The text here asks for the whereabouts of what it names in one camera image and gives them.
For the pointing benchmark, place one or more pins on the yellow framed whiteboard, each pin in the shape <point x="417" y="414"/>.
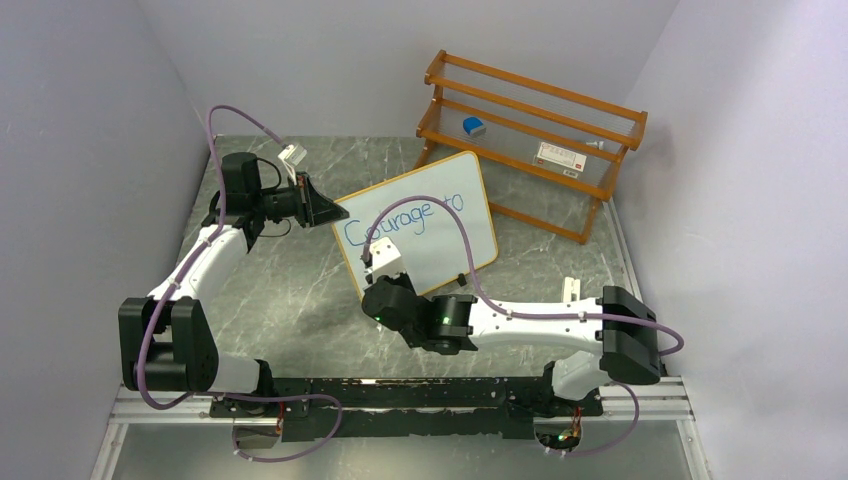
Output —
<point x="415" y="210"/>

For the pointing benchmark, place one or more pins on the orange wooden rack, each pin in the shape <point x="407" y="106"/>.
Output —
<point x="520" y="113"/>

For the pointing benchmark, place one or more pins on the blue whiteboard eraser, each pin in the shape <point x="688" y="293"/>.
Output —
<point x="473" y="126"/>

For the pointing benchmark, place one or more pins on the white plastic block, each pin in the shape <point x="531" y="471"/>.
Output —
<point x="571" y="290"/>

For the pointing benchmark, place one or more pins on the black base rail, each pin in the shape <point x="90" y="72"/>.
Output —
<point x="510" y="407"/>

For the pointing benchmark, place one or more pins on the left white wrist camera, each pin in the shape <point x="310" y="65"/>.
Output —
<point x="290" y="156"/>

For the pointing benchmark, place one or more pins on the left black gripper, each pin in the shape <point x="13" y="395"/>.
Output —
<point x="312" y="208"/>

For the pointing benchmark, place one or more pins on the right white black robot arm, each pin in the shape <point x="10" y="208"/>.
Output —
<point x="613" y="337"/>

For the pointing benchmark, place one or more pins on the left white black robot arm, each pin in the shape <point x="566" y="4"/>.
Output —
<point x="165" y="339"/>

